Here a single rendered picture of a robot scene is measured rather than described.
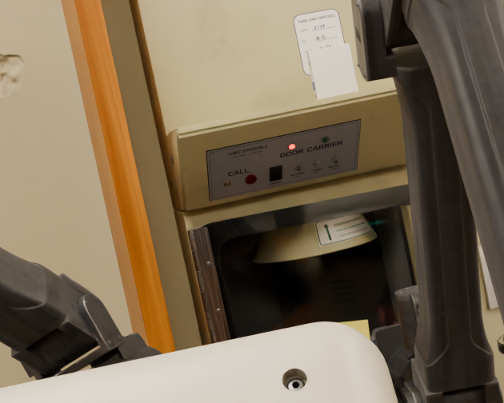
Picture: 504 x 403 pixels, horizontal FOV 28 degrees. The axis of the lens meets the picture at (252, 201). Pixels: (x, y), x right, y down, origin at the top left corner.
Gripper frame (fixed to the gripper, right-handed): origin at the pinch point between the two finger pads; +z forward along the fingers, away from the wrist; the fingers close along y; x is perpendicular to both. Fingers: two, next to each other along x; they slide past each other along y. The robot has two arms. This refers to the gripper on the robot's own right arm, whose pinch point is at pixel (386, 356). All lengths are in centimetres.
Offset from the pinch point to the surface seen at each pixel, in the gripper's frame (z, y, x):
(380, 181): 12.3, 19.5, -7.7
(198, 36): 12.2, 42.4, 11.5
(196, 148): 2.5, 28.6, 16.2
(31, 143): 55, 36, 35
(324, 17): 12.1, 41.6, -5.0
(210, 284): 10.9, 11.9, 17.0
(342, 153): 6.5, 24.2, -2.0
